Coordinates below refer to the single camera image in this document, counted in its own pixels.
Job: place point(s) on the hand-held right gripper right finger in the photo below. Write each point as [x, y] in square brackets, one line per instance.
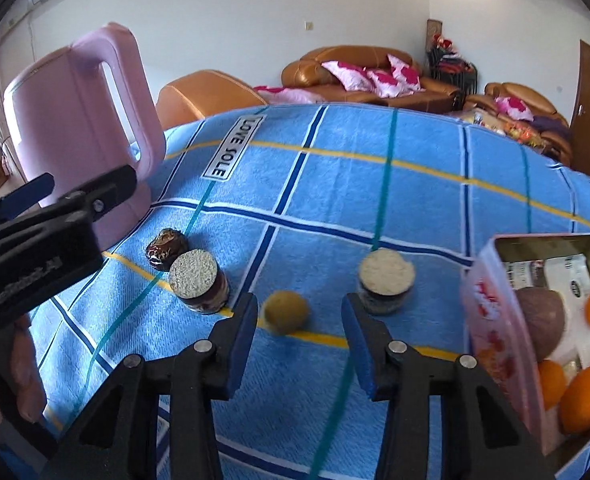
[362, 350]

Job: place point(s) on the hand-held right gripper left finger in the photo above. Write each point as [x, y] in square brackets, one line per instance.
[242, 340]

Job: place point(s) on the small tan round fruit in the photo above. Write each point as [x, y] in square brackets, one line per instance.
[286, 311]

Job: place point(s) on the wrinkled mandarin orange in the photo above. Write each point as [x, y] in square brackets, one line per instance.
[550, 380]

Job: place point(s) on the purple passion fruit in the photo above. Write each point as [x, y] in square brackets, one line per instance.
[540, 320]

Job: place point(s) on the orange leather armchair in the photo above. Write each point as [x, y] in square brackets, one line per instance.
[200, 97]

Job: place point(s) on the stack of black chairs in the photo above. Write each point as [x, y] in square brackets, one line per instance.
[452, 70]

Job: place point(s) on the dark brown dried fruit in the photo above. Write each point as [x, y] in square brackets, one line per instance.
[165, 250]

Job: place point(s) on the blue plaid tablecloth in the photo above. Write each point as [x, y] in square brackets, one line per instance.
[325, 200]

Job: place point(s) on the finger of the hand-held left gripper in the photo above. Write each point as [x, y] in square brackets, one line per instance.
[110, 190]
[30, 190]

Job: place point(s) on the purple cloth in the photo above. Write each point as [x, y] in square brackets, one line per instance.
[550, 124]

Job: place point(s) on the white pink floral pillow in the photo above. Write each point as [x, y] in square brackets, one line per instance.
[345, 75]
[515, 107]
[382, 82]
[404, 71]

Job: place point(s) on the brown leather armchair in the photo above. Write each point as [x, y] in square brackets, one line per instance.
[550, 135]

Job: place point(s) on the pink tin box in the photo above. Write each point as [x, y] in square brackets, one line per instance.
[490, 320]

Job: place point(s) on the pink electric kettle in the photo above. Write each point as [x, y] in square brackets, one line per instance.
[65, 125]

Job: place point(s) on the brown leather sofa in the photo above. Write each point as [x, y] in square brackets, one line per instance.
[315, 57]

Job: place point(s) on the cork-lidded glass jar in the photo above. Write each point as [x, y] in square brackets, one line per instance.
[192, 272]
[385, 270]

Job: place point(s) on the wooden coffee table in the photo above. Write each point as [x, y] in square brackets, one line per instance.
[480, 117]

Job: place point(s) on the person's left hand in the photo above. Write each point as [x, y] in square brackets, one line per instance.
[30, 370]

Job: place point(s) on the white printed packet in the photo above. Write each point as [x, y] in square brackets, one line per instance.
[527, 275]
[572, 280]

